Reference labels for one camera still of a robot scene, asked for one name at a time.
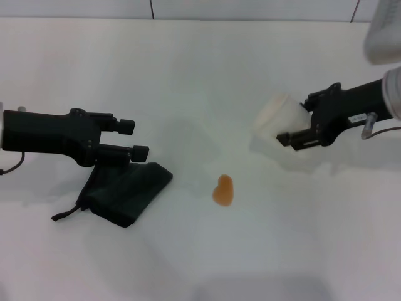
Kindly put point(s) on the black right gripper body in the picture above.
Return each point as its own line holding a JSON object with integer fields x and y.
{"x": 351, "y": 106}

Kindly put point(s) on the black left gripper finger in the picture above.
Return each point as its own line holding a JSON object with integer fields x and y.
{"x": 141, "y": 153}
{"x": 127, "y": 127}

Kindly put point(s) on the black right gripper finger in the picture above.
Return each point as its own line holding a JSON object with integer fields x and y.
{"x": 313, "y": 98}
{"x": 297, "y": 139}

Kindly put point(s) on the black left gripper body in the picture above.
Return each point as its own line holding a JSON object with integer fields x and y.
{"x": 47, "y": 133}

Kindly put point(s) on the white paper cup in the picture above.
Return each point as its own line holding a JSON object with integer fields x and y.
{"x": 282, "y": 116}

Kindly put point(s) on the dark rag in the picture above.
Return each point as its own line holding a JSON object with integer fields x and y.
{"x": 125, "y": 197}

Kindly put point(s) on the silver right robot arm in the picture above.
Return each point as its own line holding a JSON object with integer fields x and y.
{"x": 394, "y": 91}

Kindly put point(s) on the brown liquid stain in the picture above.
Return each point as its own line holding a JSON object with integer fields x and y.
{"x": 223, "y": 191}

